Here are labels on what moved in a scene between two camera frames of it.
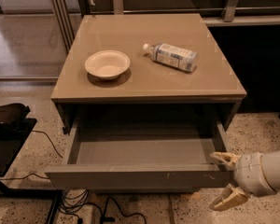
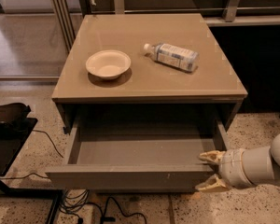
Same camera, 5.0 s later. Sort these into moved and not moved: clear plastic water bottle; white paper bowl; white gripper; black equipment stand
Moved: white gripper
Not moved: black equipment stand; white paper bowl; clear plastic water bottle
